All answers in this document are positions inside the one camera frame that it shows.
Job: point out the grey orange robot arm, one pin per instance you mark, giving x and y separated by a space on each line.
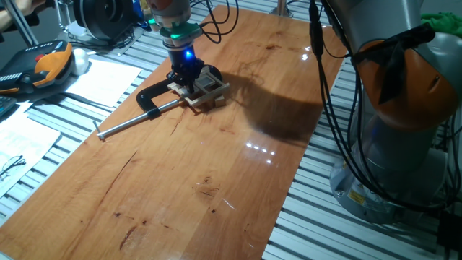
397 162

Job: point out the black eyeglasses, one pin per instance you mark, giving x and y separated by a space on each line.
14 162

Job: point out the aluminium frame post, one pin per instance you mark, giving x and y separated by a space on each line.
281 7
19 21

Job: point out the thin metal rod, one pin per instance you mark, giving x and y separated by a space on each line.
61 14

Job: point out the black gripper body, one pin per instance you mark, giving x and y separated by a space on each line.
186 65

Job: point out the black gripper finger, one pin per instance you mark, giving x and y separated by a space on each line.
200 68
178 80

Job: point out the person's bare forearm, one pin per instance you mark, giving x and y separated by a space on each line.
21 9

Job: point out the black C-clamp with steel screw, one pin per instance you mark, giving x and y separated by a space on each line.
144 97

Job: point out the white paper sheet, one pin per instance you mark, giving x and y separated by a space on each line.
104 81
29 141

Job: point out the miniature wooden sliding window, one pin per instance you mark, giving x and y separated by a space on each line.
213 93

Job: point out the green cloth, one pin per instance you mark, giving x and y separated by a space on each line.
444 22

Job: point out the black filament spool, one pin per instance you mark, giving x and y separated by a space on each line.
94 18

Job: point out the small wooden block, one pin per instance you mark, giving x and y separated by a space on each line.
220 101

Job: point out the large wooden board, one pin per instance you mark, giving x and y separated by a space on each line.
180 180

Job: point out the black orange teach pendant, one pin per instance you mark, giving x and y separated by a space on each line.
32 68

